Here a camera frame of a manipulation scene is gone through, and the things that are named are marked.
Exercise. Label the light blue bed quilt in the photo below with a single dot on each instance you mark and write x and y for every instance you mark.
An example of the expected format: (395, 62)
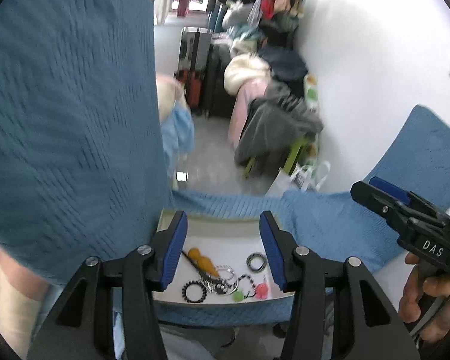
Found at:
(178, 136)

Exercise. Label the red suitcase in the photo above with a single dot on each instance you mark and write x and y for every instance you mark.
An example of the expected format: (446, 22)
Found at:
(191, 81)

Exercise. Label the green round pendant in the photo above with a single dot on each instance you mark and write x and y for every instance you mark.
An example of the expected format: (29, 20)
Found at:
(238, 296)

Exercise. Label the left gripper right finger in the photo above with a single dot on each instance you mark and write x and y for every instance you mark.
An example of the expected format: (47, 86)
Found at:
(366, 325)

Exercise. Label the black woven bangle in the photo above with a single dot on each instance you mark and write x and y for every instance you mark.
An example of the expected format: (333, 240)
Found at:
(256, 262)

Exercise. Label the black suitcase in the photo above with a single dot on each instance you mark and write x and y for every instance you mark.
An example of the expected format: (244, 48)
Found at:
(194, 48)

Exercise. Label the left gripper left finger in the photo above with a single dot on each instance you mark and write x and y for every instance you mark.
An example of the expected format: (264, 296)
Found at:
(80, 323)

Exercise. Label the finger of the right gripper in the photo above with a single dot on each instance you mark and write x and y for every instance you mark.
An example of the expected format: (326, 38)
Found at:
(404, 226)
(387, 196)

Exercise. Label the fruit print rolled mat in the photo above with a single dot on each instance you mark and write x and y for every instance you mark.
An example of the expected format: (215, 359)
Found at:
(311, 93)

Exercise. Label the grey fleece blanket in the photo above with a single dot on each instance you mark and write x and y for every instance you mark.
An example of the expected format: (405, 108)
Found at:
(274, 122)

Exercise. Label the green plastic stool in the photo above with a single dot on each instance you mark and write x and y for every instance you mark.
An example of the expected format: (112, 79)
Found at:
(285, 159)

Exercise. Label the orange gourd ornament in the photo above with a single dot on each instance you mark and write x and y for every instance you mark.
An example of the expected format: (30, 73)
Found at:
(203, 262)

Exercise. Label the pink hat hair clip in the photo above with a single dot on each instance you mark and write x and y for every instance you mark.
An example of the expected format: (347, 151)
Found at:
(262, 290)

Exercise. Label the white tote bag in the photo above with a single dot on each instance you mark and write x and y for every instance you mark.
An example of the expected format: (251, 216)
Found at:
(303, 178)

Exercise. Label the cream fluffy garment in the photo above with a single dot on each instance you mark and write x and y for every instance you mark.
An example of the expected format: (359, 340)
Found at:
(243, 68)

